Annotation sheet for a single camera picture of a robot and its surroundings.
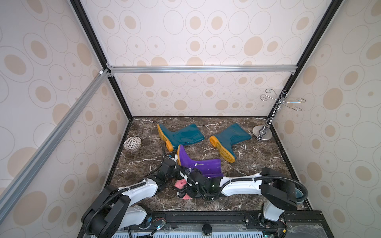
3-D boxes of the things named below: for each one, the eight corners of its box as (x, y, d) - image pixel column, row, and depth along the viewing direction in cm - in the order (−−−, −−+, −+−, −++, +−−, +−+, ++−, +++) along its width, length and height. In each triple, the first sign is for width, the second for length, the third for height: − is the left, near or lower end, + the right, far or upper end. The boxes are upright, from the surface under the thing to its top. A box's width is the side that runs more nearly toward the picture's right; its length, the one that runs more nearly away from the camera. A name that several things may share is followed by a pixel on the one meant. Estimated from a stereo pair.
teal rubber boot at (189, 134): (169, 153, 101) (167, 148, 95) (158, 130, 114) (156, 124, 108) (202, 140, 108) (202, 134, 103) (188, 119, 121) (188, 113, 116)
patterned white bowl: (125, 150, 102) (122, 146, 98) (128, 141, 108) (126, 136, 103) (140, 150, 102) (138, 146, 98) (142, 141, 108) (140, 136, 103)
